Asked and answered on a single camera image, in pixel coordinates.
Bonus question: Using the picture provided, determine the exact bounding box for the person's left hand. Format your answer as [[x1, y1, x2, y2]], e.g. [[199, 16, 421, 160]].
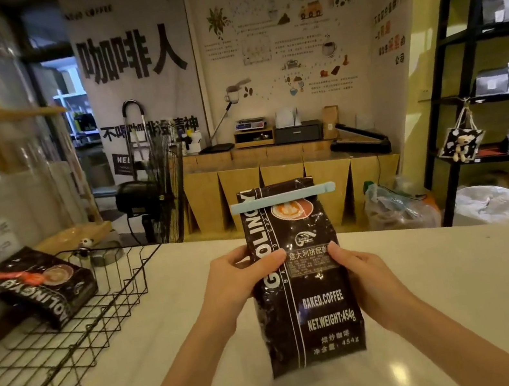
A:
[[195, 238, 301, 341]]

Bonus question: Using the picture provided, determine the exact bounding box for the person's right hand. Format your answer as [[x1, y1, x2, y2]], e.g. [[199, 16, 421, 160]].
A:
[[325, 228, 422, 338]]

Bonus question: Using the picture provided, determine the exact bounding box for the black coffee bag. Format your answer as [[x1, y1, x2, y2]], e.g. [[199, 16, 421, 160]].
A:
[[0, 235, 105, 340], [233, 171, 373, 381]]

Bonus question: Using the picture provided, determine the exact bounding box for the person's right forearm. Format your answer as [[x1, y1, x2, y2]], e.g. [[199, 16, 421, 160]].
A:
[[376, 278, 509, 386]]

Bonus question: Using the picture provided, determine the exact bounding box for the person's left forearm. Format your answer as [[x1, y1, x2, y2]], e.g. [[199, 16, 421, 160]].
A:
[[99, 312, 251, 386]]

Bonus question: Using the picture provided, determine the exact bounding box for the light blue sealing clip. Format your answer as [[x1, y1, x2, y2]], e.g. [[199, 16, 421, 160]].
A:
[[228, 180, 338, 217]]

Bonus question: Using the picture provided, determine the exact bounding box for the clear plastic bag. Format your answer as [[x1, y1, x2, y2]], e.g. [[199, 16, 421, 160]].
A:
[[360, 170, 444, 240]]

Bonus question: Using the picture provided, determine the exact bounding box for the wooden counter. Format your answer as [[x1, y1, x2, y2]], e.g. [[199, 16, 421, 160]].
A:
[[172, 119, 411, 254]]

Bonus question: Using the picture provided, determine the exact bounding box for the black heat sealer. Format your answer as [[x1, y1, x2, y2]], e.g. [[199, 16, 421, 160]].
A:
[[326, 115, 393, 164]]

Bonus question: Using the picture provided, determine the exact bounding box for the desk lamp with black base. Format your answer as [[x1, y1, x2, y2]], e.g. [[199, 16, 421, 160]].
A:
[[188, 78, 263, 157]]

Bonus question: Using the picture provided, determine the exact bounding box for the small wooden box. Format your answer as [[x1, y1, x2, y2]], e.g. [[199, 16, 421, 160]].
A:
[[232, 124, 276, 151]]

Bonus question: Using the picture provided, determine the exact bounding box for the black printer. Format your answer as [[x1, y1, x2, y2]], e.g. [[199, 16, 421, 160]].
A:
[[272, 118, 326, 148]]

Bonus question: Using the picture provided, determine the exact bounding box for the brown cardboard box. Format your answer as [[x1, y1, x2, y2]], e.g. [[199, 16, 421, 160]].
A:
[[318, 104, 344, 141]]

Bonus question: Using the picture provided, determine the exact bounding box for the digital scale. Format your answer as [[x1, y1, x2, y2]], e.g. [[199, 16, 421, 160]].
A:
[[235, 116, 269, 134]]

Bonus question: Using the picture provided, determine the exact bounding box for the black fan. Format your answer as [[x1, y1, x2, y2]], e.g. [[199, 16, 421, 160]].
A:
[[112, 176, 166, 222]]

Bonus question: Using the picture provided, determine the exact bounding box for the white paper bag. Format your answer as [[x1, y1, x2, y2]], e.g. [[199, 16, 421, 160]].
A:
[[273, 105, 302, 130]]

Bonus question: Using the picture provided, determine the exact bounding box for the white sack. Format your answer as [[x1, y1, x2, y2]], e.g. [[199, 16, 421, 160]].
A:
[[447, 178, 509, 234]]

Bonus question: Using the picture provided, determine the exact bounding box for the small tote bag with bear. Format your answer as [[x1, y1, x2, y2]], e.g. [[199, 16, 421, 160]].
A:
[[429, 99, 491, 168]]

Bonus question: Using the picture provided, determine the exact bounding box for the metal hand truck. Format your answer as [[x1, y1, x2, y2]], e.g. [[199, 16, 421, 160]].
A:
[[119, 97, 158, 183]]

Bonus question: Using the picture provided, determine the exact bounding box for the wooden tray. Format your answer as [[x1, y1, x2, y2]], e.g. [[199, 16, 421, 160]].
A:
[[32, 219, 116, 259]]

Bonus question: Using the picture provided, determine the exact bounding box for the white banner with black letters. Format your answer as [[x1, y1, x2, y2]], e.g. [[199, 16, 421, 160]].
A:
[[59, 0, 215, 190]]

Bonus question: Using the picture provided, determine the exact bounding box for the black metal shelf rack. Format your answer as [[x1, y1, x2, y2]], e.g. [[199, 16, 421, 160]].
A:
[[391, 0, 509, 231]]

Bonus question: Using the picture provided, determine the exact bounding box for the orange sealing clip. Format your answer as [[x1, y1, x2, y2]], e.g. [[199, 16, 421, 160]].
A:
[[0, 263, 48, 292]]

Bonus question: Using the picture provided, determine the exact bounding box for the illustrated coffee wall poster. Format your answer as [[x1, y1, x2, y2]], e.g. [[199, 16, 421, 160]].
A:
[[184, 0, 411, 154]]

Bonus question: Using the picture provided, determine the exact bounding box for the black wire basket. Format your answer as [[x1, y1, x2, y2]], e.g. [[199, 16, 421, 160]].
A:
[[0, 235, 187, 386]]

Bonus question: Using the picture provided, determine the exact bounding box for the narrow wall banner with text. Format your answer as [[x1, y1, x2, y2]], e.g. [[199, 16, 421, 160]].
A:
[[360, 0, 438, 129]]

